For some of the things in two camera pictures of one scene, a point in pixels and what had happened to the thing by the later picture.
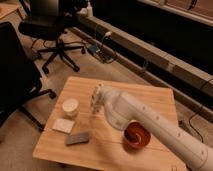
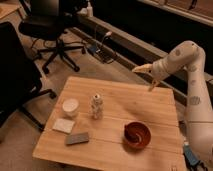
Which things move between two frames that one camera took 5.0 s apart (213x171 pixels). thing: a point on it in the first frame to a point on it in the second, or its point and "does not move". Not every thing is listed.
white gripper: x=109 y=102 to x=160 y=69
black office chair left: x=20 y=79 does not move
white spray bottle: x=89 y=10 does not move
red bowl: x=136 y=134 does not move
